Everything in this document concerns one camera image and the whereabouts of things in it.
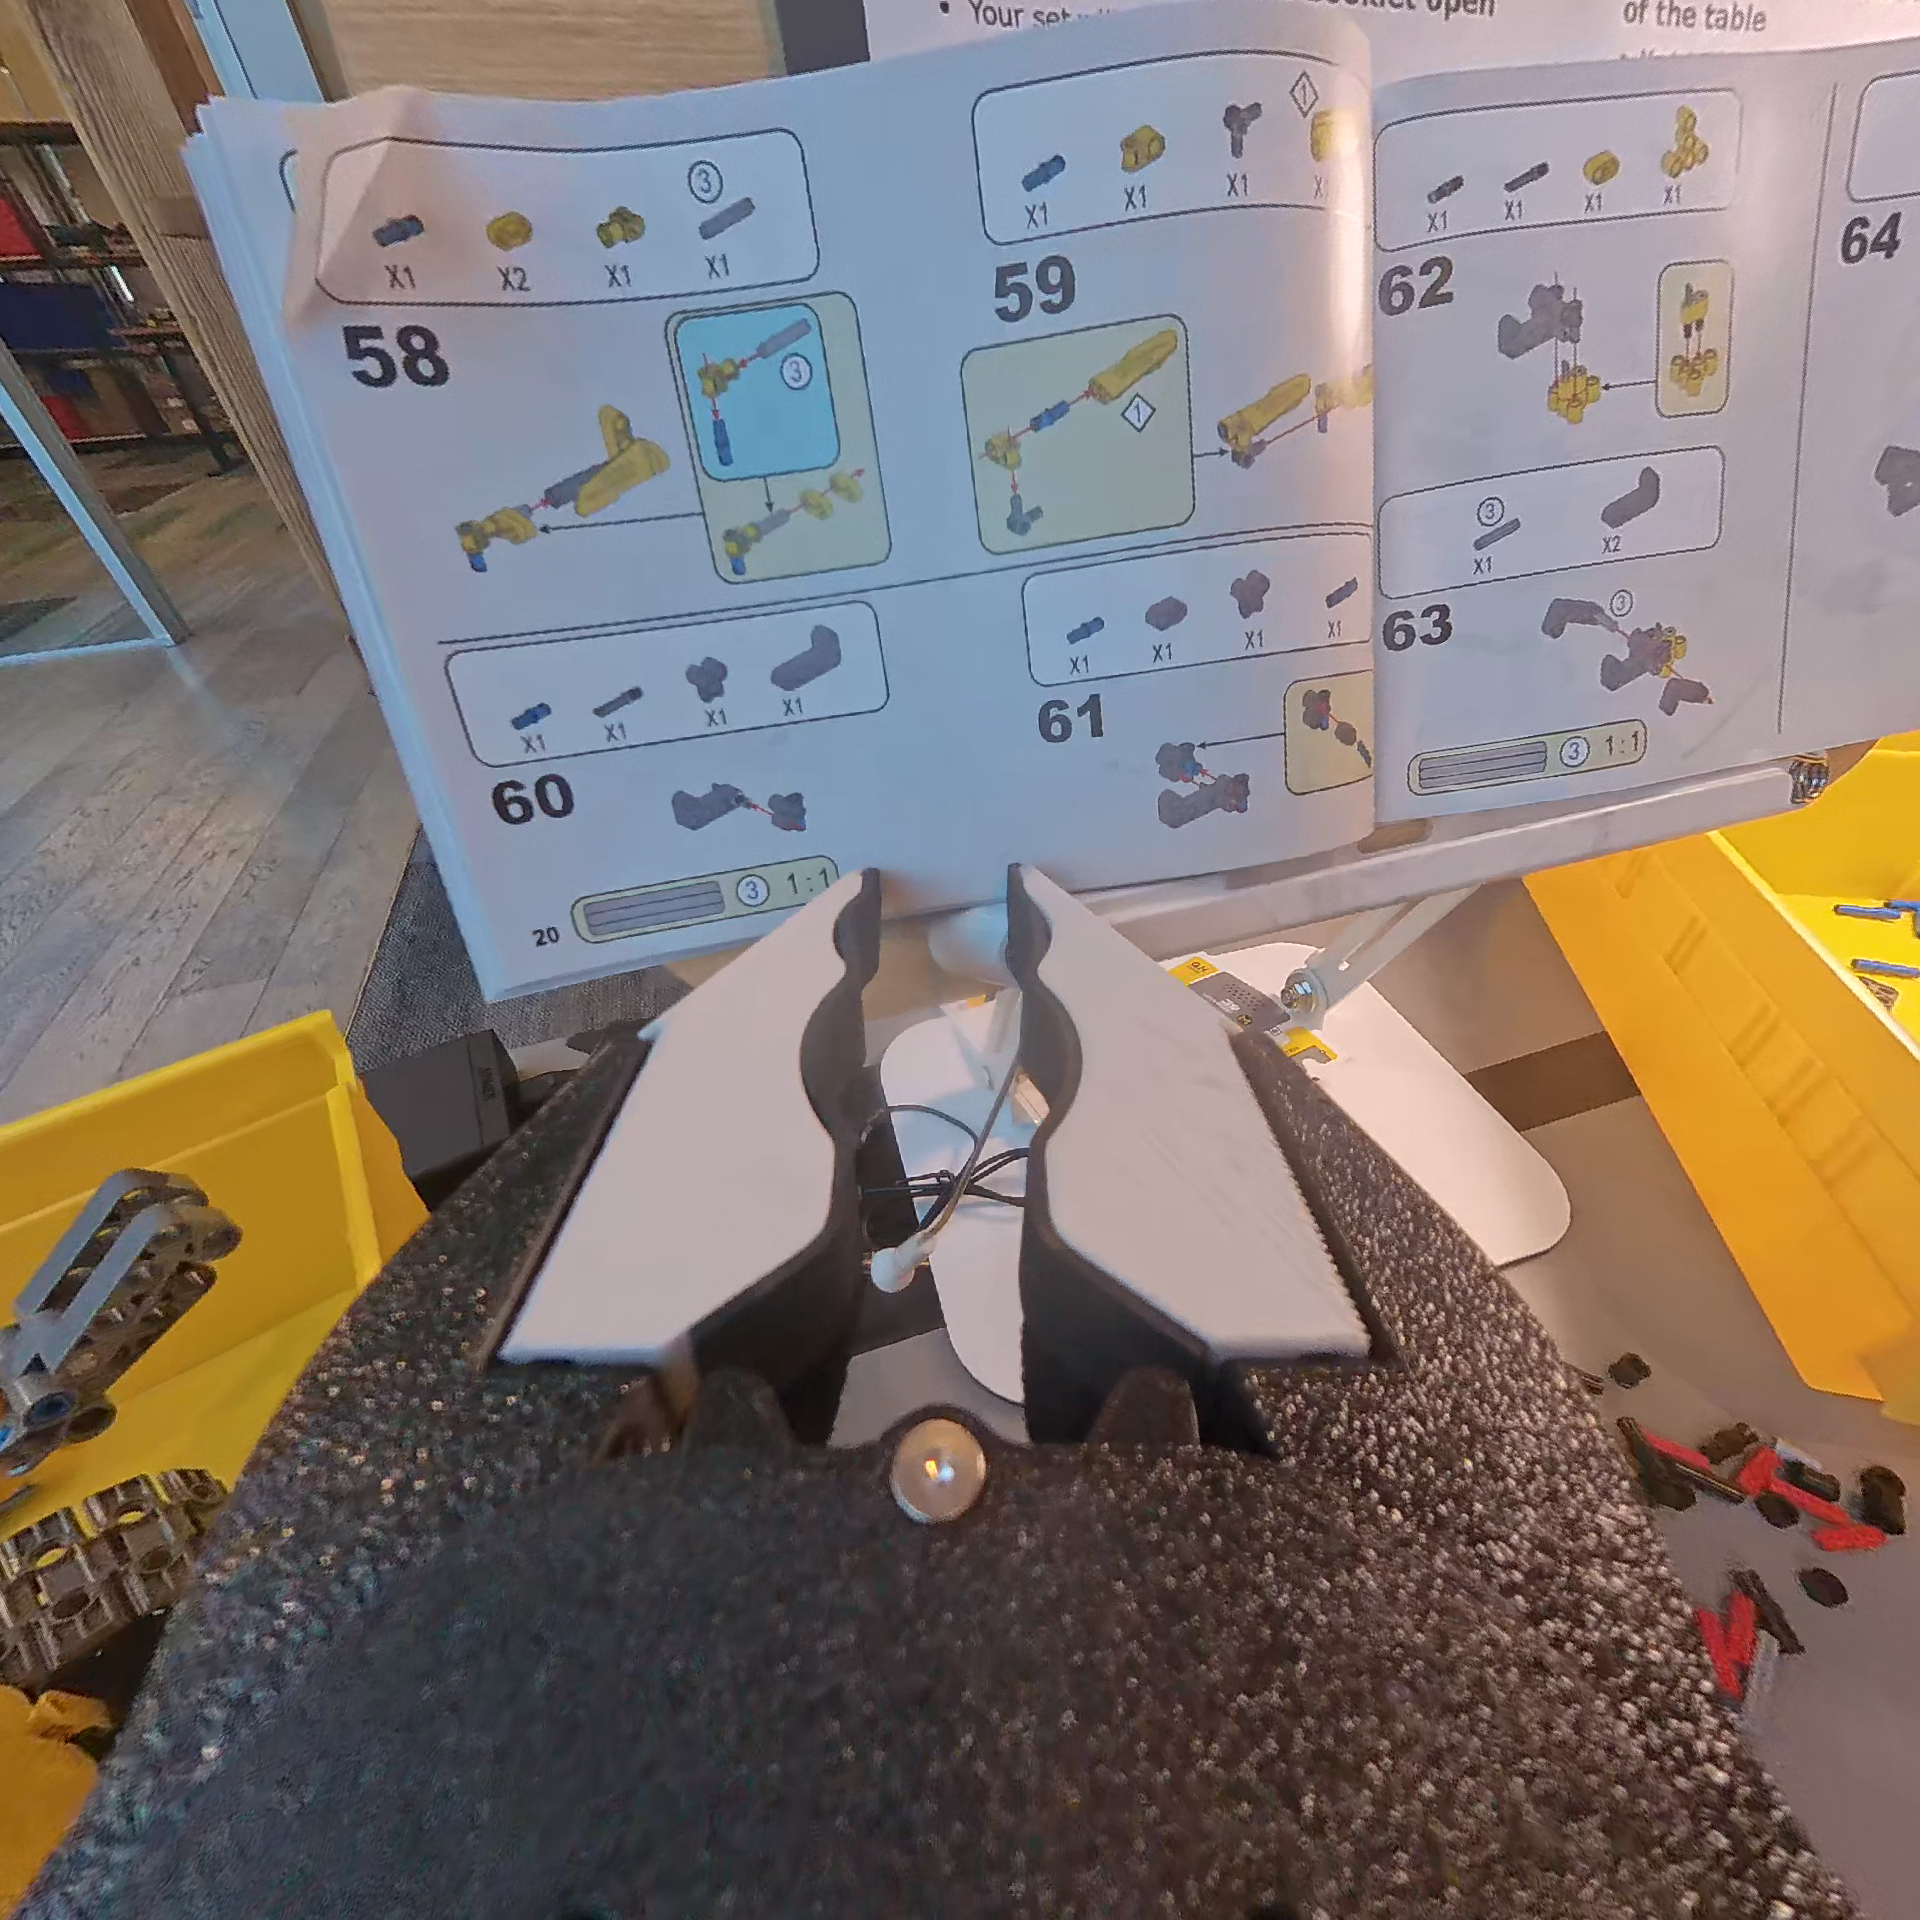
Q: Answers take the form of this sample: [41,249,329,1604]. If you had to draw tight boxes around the white instruction booklet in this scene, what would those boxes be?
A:
[183,0,1920,1003]

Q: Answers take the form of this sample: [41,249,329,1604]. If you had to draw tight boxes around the grey rug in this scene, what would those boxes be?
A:
[345,831,694,1074]

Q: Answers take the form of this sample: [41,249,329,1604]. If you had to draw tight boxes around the yellow grey sticker sheet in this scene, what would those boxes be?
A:
[1161,951,1338,1070]

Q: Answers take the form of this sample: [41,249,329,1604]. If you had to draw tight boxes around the arched woven divider panel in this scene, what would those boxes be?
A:
[292,0,790,99]

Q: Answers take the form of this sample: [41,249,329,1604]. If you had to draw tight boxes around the storage shelves with bins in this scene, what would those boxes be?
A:
[0,119,242,474]

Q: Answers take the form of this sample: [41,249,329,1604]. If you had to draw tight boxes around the white metal book stand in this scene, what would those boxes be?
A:
[871,749,1836,1403]

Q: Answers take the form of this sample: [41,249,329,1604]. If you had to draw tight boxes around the yellow plastic bin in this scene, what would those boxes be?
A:
[1522,732,1920,1426]
[0,1007,431,1502]

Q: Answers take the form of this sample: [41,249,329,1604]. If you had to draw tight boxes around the pile of black red pegs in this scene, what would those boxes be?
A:
[1604,1350,1911,1706]

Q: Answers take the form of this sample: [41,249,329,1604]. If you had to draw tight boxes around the wooden pillar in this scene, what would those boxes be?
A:
[23,0,350,601]

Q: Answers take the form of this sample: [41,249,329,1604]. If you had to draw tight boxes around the glass partition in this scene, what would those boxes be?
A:
[0,346,191,662]

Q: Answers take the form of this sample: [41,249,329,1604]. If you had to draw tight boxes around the group of blue pegs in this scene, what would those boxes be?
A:
[1834,892,1920,985]

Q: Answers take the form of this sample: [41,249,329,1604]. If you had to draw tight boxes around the white printed task poster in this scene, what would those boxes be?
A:
[863,0,1920,74]

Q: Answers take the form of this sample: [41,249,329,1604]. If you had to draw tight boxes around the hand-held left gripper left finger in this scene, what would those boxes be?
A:
[499,867,887,1365]

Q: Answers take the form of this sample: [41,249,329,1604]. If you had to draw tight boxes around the black usb cable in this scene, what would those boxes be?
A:
[855,1101,1039,1209]

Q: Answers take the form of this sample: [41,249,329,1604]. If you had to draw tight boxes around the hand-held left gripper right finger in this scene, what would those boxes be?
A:
[1009,861,1377,1402]

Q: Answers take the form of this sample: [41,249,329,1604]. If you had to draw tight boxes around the black power adapter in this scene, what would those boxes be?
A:
[364,1027,520,1186]

